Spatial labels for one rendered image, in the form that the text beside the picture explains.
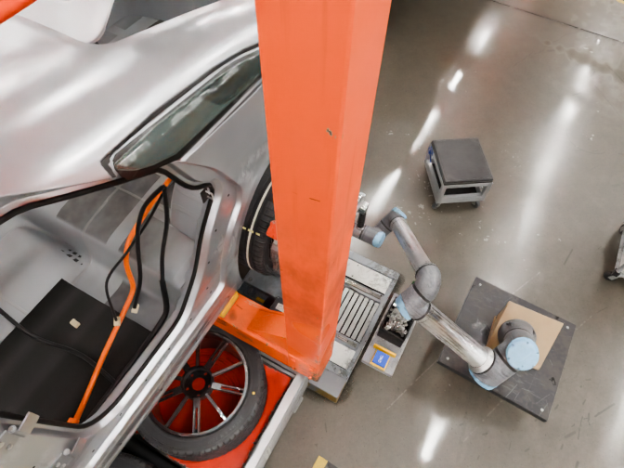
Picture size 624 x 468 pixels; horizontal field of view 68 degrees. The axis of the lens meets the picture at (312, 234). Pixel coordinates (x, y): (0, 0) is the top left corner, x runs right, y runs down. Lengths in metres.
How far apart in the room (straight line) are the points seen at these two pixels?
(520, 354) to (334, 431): 1.09
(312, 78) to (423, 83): 3.73
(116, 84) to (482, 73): 3.79
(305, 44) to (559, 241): 3.15
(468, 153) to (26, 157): 2.83
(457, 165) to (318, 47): 2.71
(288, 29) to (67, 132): 0.74
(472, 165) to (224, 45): 2.21
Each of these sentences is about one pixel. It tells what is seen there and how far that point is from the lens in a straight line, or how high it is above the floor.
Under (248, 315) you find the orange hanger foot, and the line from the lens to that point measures 2.27.
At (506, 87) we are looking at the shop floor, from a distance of 4.67.
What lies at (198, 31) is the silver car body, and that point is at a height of 1.88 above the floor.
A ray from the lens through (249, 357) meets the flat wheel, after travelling 2.39.
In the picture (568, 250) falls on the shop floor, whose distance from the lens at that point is 3.70.
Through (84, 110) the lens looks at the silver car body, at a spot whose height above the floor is 1.93.
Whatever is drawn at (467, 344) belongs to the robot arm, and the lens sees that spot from 2.41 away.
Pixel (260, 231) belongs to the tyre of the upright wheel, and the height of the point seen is 1.05.
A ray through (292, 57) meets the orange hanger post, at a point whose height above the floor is 2.31.
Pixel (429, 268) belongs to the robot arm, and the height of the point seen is 0.88.
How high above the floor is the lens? 2.77
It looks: 58 degrees down
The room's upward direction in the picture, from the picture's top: 2 degrees clockwise
